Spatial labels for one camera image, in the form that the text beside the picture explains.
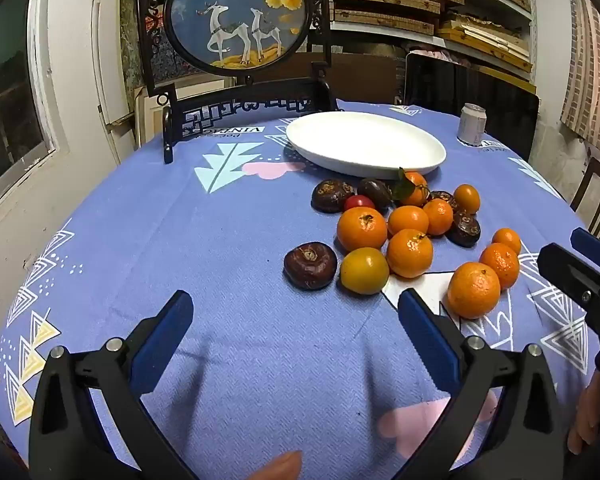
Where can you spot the large dark water chestnut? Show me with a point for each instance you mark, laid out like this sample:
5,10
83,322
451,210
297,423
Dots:
310,266

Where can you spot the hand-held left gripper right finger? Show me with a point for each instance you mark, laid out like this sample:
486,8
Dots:
430,345

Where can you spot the round deer screen black stand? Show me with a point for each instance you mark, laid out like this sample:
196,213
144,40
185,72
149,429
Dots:
235,15

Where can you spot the white leaning board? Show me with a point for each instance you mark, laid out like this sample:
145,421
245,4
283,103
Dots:
107,60

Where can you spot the window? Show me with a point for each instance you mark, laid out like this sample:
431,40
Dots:
5,85

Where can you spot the patterned framed picture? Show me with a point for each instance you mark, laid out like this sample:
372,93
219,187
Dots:
160,60

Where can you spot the black chair back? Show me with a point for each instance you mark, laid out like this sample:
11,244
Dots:
480,85

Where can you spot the white oval plate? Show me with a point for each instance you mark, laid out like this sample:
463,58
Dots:
360,140

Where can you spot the brown wooden slatted chair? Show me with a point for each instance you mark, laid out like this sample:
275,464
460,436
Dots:
587,180

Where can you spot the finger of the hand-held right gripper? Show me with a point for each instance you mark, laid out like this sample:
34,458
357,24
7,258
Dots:
587,241
565,265

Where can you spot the pale drink can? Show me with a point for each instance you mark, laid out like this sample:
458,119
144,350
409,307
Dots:
471,127

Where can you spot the small orange with green leaf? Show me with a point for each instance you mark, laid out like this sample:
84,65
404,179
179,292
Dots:
415,187

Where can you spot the person's right hand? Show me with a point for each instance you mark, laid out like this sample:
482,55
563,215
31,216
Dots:
585,420

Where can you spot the dimpled orange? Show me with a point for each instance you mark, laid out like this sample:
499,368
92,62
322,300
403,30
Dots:
500,265

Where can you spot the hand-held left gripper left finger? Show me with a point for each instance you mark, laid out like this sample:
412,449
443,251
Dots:
165,340

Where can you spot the stack of yellow frames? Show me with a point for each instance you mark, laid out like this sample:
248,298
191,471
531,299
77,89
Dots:
480,37

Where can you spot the white metal shelf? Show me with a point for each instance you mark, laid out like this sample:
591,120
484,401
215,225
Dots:
533,35

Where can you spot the person's left hand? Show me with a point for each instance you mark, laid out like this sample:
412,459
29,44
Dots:
280,467

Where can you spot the marble pattern board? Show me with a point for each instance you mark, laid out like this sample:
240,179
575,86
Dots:
130,40

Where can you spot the pink cloth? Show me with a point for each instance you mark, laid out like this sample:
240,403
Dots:
430,52

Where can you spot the small smooth orange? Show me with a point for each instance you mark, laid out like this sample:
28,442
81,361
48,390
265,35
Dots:
466,198

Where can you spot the brick pattern curtain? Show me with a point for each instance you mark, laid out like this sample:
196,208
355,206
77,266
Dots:
590,85

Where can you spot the yellowish orange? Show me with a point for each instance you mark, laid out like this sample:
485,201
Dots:
364,271

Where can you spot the large round orange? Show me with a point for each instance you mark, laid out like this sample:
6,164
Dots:
473,290

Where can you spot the brown cardboard box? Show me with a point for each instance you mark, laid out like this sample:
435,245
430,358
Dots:
365,75

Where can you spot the red cherry tomato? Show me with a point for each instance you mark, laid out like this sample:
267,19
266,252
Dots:
357,203

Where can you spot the smooth oval orange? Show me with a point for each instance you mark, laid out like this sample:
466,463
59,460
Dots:
407,219

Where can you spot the orange with short stem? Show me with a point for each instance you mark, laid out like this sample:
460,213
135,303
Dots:
409,255

